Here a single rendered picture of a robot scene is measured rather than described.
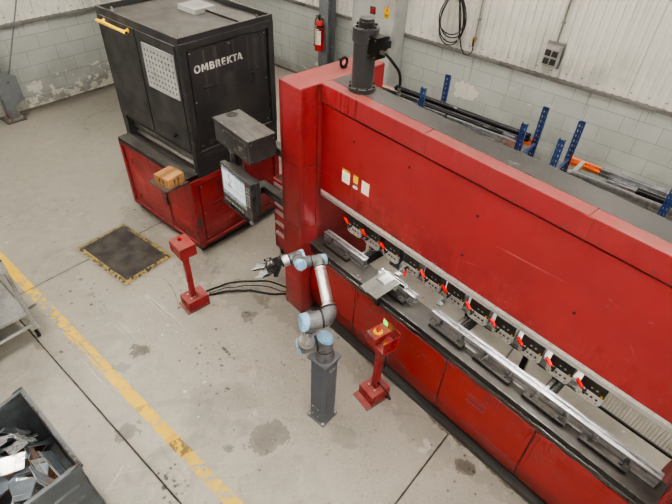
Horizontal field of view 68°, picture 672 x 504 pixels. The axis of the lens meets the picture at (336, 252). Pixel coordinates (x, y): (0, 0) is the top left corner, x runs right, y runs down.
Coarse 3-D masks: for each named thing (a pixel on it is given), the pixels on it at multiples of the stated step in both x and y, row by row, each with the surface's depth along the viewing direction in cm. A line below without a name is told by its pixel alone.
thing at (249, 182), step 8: (224, 160) 403; (232, 168) 394; (240, 168) 400; (240, 176) 386; (248, 176) 391; (248, 184) 379; (256, 184) 384; (224, 192) 420; (248, 192) 384; (256, 192) 389; (232, 200) 414; (248, 200) 390; (256, 200) 389; (240, 208) 408; (248, 208) 396; (256, 208) 394; (248, 216) 402; (256, 216) 398
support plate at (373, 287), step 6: (378, 276) 394; (366, 282) 389; (372, 282) 389; (378, 282) 389; (390, 282) 390; (396, 282) 390; (366, 288) 384; (372, 288) 384; (378, 288) 384; (384, 288) 385; (390, 288) 385; (372, 294) 379; (378, 294) 379
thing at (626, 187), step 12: (588, 180) 426; (612, 180) 437; (624, 180) 434; (636, 180) 430; (612, 192) 418; (624, 192) 411; (636, 192) 416; (648, 192) 414; (660, 192) 419; (636, 204) 409; (648, 204) 403; (660, 204) 400
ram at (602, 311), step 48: (336, 144) 373; (384, 144) 334; (336, 192) 399; (384, 192) 355; (432, 192) 320; (480, 192) 291; (432, 240) 338; (480, 240) 306; (528, 240) 279; (576, 240) 257; (480, 288) 323; (528, 288) 294; (576, 288) 269; (624, 288) 248; (576, 336) 282; (624, 336) 260; (624, 384) 272
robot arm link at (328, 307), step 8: (312, 256) 325; (320, 256) 325; (312, 264) 324; (320, 264) 323; (320, 272) 321; (320, 280) 320; (328, 280) 322; (320, 288) 319; (328, 288) 318; (320, 296) 319; (328, 296) 316; (328, 304) 313; (328, 312) 310; (336, 312) 315; (328, 320) 309
